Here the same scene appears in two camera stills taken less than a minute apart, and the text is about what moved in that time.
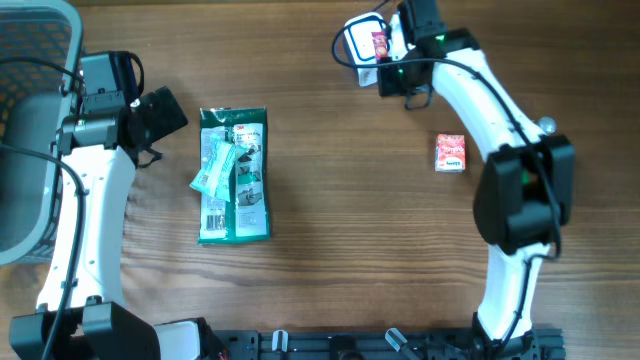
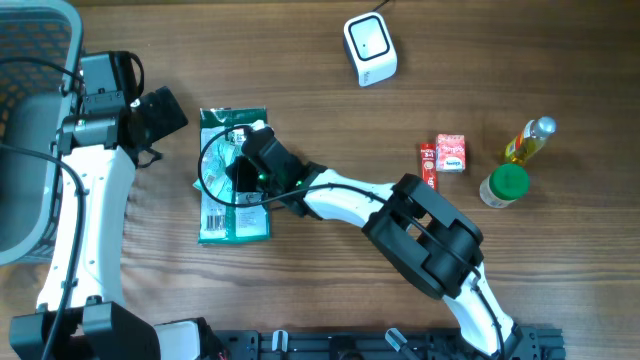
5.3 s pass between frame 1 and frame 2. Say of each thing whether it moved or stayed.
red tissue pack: stayed
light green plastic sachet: stayed
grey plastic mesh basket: stayed
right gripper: moved
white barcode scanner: stayed
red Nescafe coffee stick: moved
